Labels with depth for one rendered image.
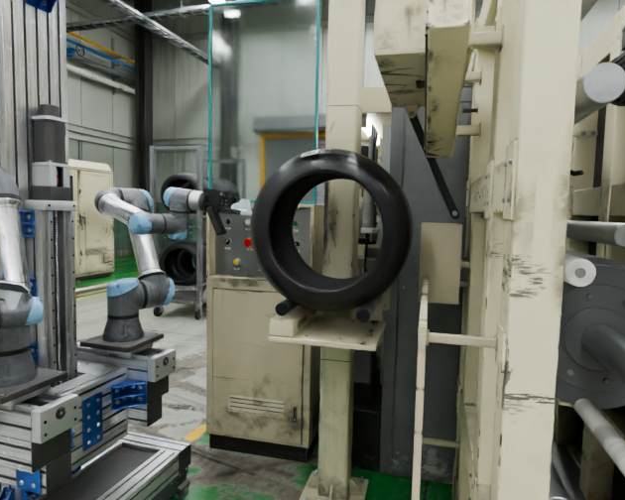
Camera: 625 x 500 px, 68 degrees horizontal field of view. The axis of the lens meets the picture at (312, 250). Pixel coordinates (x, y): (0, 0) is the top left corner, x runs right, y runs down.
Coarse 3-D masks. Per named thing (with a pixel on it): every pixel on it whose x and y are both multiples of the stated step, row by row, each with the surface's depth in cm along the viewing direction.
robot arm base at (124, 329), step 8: (112, 320) 179; (120, 320) 179; (128, 320) 180; (136, 320) 183; (104, 328) 183; (112, 328) 178; (120, 328) 178; (128, 328) 180; (136, 328) 182; (104, 336) 180; (112, 336) 178; (120, 336) 178; (128, 336) 179; (136, 336) 181
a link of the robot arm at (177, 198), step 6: (168, 192) 174; (174, 192) 174; (180, 192) 173; (186, 192) 173; (168, 198) 174; (174, 198) 173; (180, 198) 173; (186, 198) 172; (168, 204) 176; (174, 204) 174; (180, 204) 174; (186, 204) 173; (180, 210) 174; (186, 210) 175
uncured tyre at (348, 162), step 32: (320, 160) 151; (352, 160) 150; (288, 192) 181; (384, 192) 147; (256, 224) 158; (288, 224) 183; (384, 224) 147; (256, 256) 162; (288, 256) 184; (384, 256) 148; (288, 288) 157; (320, 288) 181; (352, 288) 151; (384, 288) 153
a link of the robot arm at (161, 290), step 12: (120, 192) 195; (132, 192) 199; (144, 192) 203; (132, 204) 198; (144, 204) 201; (132, 240) 197; (144, 240) 196; (144, 252) 194; (144, 264) 193; (156, 264) 195; (144, 276) 190; (156, 276) 191; (156, 288) 189; (168, 288) 192; (156, 300) 189; (168, 300) 193
